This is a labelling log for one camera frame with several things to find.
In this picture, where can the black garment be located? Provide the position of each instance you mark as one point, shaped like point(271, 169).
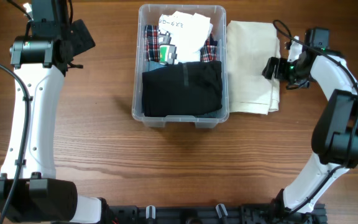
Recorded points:
point(179, 90)

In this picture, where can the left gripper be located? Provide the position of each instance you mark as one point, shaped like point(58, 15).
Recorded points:
point(81, 35)

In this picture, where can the cream cloth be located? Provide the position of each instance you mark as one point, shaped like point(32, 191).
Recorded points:
point(249, 46)

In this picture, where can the red plaid shirt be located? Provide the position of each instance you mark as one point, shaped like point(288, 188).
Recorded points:
point(207, 53)

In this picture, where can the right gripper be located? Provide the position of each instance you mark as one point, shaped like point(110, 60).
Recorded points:
point(270, 67)

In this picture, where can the white printed t-shirt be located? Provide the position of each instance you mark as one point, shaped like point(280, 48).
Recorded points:
point(181, 37)

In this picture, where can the blue denim jeans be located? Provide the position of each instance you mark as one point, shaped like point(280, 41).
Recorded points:
point(152, 66)

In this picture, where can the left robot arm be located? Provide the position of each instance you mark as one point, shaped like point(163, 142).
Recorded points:
point(29, 189)

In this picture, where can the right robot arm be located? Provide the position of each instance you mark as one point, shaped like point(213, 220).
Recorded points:
point(335, 137)

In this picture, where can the clear plastic storage container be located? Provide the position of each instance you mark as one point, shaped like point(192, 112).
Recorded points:
point(149, 15)

